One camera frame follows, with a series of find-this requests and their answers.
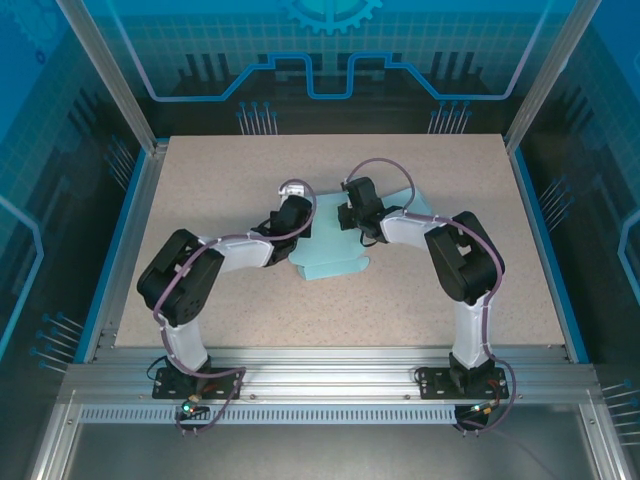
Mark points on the light blue paper box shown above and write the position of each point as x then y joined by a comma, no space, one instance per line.
330,255
420,202

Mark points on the aluminium frame beam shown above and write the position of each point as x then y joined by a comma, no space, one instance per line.
55,440
605,440

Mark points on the blue table side strip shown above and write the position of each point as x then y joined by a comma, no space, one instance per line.
131,200
529,200

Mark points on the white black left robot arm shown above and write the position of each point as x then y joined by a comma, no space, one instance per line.
240,252

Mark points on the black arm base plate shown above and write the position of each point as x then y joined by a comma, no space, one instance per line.
435,382
162,391

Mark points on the wide aluminium frame rail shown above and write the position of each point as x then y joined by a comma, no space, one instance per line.
325,375

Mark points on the aluminium frame post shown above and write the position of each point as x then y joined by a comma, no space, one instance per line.
546,75
120,85

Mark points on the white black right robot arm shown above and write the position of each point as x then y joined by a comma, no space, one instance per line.
405,230

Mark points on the grey metal bottom plate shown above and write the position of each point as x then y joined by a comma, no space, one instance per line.
325,455

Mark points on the small green LED board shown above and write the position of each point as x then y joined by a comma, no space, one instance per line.
481,409
192,406

